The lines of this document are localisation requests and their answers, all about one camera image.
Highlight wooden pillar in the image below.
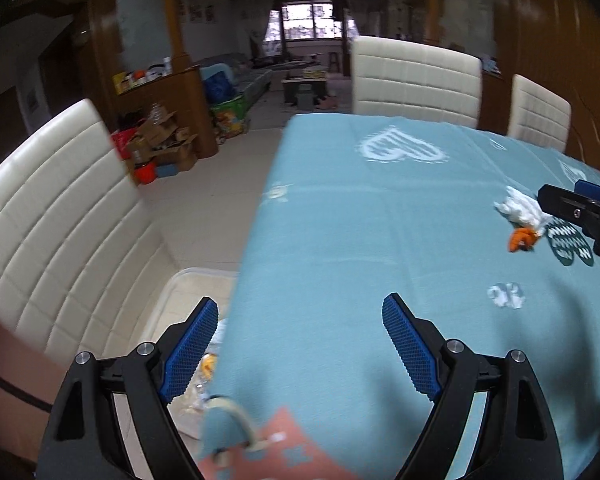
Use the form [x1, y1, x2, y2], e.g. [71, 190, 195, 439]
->
[422, 0, 444, 46]
[160, 0, 191, 74]

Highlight wall pictures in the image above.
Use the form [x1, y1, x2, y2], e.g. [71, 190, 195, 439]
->
[187, 4, 216, 24]

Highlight large white quilted leather chair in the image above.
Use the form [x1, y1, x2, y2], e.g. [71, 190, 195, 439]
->
[0, 98, 242, 363]

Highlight white tissue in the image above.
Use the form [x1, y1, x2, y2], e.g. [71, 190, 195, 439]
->
[493, 185, 552, 237]

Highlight blue bag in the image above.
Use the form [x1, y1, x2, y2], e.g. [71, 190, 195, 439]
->
[202, 72, 236, 104]

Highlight barred window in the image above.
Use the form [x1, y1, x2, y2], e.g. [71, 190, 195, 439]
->
[264, 2, 349, 44]

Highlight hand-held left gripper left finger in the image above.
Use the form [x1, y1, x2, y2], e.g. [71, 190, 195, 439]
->
[36, 296, 220, 480]

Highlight narrow white quilted chair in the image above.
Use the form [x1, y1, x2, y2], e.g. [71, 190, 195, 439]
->
[508, 74, 573, 154]

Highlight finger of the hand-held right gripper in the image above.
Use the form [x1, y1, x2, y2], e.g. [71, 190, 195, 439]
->
[574, 179, 600, 212]
[538, 184, 600, 222]

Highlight colourful printed bag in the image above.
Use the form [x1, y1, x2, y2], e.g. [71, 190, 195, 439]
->
[210, 95, 251, 139]

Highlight blue printed tablecloth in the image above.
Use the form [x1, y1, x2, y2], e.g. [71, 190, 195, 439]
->
[197, 113, 600, 480]

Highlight pile of cardboard boxes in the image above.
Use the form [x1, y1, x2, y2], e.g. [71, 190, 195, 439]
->
[125, 106, 199, 177]

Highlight coffee table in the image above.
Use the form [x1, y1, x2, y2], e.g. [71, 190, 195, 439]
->
[281, 67, 329, 109]

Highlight white quilted dining chair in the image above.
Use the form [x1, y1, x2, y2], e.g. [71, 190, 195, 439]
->
[350, 35, 483, 130]

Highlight grey sofa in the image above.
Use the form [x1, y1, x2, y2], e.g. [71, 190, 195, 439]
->
[200, 52, 274, 107]

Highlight clear plastic bin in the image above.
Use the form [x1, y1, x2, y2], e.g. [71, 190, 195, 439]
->
[145, 267, 241, 442]

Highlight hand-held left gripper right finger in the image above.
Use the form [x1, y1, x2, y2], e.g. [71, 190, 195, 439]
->
[381, 292, 566, 480]

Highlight wooden cabinet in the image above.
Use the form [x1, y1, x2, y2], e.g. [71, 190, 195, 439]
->
[112, 62, 219, 162]

